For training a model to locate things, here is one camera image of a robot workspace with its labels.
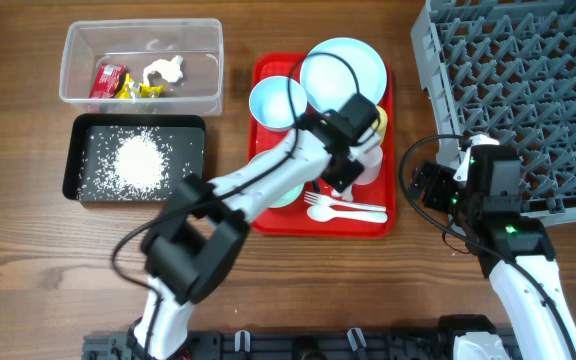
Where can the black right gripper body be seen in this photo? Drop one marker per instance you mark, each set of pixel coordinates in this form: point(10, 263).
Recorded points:
point(443, 191)

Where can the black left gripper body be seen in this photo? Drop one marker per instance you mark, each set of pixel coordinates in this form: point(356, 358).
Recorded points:
point(340, 182)

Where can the mint green bowl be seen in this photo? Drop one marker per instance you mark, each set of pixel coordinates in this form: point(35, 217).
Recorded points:
point(288, 197)

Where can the white tissue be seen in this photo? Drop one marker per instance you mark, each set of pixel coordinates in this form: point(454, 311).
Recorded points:
point(169, 70)

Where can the yellow snack wrapper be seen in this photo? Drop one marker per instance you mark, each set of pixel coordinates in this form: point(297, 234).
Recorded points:
point(130, 89)

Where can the white napkin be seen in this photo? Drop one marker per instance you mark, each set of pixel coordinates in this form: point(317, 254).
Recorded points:
point(345, 195)

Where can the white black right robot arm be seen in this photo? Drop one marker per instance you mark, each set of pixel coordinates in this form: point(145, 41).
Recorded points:
point(479, 203)

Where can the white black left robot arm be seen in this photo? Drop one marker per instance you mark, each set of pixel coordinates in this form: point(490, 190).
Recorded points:
point(191, 246)

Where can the grey dishwasher rack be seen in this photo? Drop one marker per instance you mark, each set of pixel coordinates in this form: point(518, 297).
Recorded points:
point(506, 69)

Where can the white plastic cup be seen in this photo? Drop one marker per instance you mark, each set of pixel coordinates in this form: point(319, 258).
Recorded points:
point(371, 161)

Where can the white plastic fork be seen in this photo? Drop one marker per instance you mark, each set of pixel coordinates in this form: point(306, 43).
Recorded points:
point(320, 199)

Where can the white plastic spoon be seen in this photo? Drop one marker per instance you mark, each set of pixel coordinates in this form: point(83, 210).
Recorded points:
point(322, 213)

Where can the yellow plastic cup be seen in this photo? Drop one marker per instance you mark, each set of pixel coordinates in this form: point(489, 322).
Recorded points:
point(380, 124)

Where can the red serving tray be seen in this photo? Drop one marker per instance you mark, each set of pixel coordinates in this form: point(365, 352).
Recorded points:
point(292, 220)

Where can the light blue bowl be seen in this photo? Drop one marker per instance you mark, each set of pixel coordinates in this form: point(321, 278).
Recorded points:
point(270, 100)

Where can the light blue plate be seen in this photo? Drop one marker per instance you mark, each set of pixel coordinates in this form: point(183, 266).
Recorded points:
point(328, 82)

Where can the pile of white rice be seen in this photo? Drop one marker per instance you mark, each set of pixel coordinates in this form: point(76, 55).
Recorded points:
point(137, 163)

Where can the black tray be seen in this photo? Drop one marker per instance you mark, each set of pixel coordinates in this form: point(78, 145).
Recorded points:
point(85, 121)

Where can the clear plastic bin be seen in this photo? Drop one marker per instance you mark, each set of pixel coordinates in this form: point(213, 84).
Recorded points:
point(136, 44)

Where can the red snack wrapper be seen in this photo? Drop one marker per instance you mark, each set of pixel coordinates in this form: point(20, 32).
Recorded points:
point(107, 81)

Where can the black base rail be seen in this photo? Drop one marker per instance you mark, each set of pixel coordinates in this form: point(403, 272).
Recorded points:
point(462, 336)

